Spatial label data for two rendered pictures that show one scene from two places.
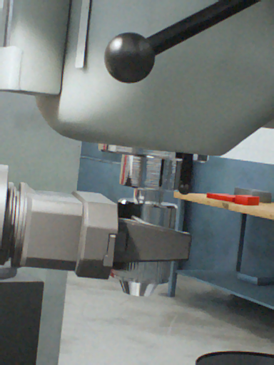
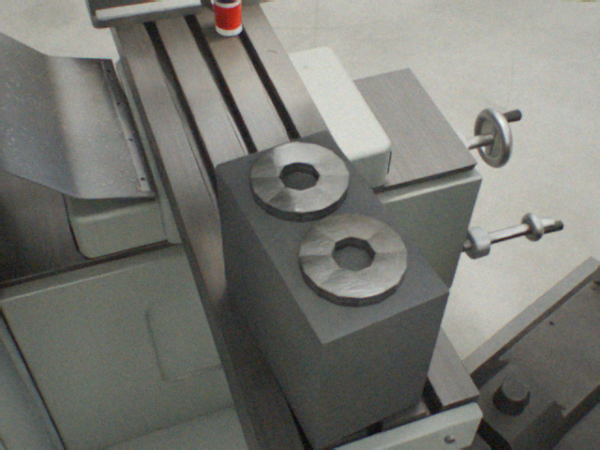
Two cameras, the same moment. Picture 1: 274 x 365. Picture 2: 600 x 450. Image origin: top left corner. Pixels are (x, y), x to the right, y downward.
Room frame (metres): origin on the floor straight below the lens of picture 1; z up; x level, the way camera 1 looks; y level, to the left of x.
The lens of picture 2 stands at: (1.52, 0.25, 1.63)
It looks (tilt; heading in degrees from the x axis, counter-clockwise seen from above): 49 degrees down; 188
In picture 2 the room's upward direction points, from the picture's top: 2 degrees clockwise
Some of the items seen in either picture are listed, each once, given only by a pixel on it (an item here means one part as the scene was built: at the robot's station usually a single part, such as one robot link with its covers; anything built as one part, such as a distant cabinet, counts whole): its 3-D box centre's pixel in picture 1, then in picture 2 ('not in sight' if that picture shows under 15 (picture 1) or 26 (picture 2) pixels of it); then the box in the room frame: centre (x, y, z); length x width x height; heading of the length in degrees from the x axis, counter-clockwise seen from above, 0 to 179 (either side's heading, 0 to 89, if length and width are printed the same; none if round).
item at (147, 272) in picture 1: (143, 246); not in sight; (0.65, -0.01, 1.23); 0.05 x 0.05 x 0.05
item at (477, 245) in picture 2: not in sight; (513, 232); (0.51, 0.52, 0.52); 0.22 x 0.06 x 0.06; 119
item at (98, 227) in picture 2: not in sight; (217, 137); (0.65, -0.01, 0.80); 0.50 x 0.35 x 0.12; 119
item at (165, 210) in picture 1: (147, 207); not in sight; (0.65, -0.01, 1.26); 0.05 x 0.05 x 0.01
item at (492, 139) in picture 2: not in sight; (475, 142); (0.40, 0.43, 0.64); 0.16 x 0.12 x 0.12; 119
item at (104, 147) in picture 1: (153, 151); not in sight; (0.65, -0.01, 1.31); 0.09 x 0.09 x 0.01
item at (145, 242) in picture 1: (150, 244); not in sight; (0.61, -0.02, 1.24); 0.06 x 0.02 x 0.03; 101
